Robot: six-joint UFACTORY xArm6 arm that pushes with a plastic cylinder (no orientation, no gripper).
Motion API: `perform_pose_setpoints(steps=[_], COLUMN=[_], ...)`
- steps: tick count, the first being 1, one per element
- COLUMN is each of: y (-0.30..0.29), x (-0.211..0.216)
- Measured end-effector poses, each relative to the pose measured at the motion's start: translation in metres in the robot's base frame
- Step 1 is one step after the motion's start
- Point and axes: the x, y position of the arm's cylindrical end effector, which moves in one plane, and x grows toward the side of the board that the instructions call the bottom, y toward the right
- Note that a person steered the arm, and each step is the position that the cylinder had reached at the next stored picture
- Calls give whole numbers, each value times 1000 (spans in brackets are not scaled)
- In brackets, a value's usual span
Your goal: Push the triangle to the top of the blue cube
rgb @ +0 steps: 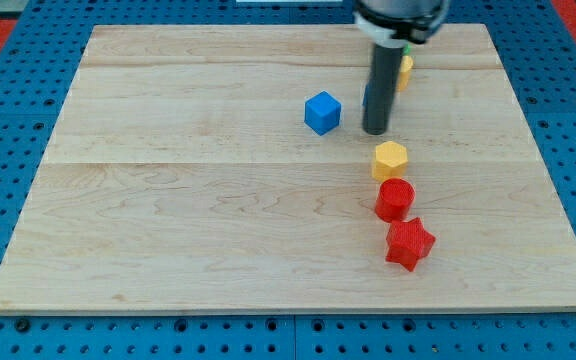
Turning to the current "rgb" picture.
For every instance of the light wooden board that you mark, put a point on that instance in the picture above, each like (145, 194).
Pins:
(181, 179)

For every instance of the red cylinder block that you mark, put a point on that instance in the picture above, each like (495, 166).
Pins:
(394, 200)

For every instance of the blue cube block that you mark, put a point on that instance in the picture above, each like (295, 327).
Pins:
(322, 113)

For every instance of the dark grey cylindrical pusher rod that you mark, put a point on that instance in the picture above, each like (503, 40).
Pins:
(380, 91)

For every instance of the yellow block behind rod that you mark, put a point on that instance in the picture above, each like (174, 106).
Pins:
(405, 71)

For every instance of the yellow hexagon block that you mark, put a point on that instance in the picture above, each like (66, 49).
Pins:
(390, 160)

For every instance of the red star block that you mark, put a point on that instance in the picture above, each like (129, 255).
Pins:
(408, 242)

